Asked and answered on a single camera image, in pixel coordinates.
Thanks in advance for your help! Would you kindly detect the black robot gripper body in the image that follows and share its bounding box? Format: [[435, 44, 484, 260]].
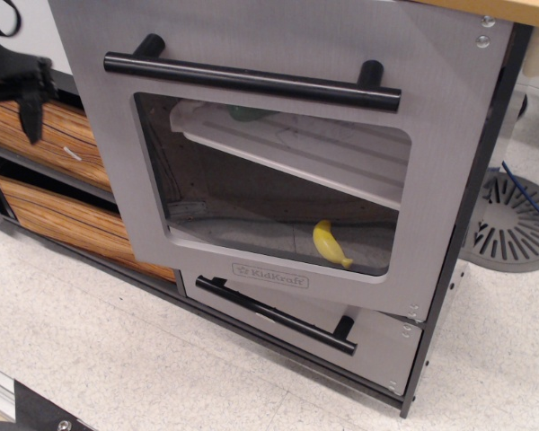
[[0, 0, 57, 101]]

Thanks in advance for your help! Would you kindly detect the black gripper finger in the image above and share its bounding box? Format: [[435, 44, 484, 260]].
[[18, 92, 42, 145]]

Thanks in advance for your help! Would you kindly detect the black oven door handle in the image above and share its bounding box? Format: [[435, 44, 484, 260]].
[[103, 33, 402, 113]]

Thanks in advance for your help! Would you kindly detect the grey toy oven door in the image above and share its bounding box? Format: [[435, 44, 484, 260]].
[[50, 1, 516, 321]]

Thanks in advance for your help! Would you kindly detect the green toy in oven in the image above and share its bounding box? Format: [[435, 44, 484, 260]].
[[227, 105, 271, 122]]

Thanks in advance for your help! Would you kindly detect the white oven shelf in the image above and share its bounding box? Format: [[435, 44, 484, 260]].
[[170, 101, 411, 210]]

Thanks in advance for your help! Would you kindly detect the upper wood-pattern storage bin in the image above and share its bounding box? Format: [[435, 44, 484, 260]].
[[0, 101, 111, 192]]

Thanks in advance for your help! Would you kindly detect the wood-pattern storage bin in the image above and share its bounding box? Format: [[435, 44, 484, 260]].
[[0, 163, 175, 283], [0, 101, 111, 192]]

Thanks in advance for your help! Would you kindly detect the lower wood-pattern storage bin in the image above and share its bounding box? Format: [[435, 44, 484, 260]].
[[0, 163, 175, 283]]

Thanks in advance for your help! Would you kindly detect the yellow toy banana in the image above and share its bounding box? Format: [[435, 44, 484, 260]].
[[313, 220, 353, 269]]

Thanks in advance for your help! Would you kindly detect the grey round slotted base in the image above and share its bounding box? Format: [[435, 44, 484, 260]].
[[460, 172, 539, 273]]

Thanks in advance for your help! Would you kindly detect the wooden countertop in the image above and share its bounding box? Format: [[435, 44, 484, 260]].
[[424, 0, 539, 27]]

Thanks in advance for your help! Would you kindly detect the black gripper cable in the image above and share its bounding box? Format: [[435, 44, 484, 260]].
[[0, 0, 22, 38]]

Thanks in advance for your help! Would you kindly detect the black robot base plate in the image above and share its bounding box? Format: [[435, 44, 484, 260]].
[[0, 380, 94, 431]]

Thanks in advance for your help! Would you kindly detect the black drawer handle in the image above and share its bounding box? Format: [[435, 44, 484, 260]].
[[196, 276, 358, 356]]

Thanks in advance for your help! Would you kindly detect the black toy kitchen frame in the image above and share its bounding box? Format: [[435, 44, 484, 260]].
[[0, 22, 535, 418]]

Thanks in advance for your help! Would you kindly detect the blue cable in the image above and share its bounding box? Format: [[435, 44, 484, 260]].
[[500, 160, 539, 228]]

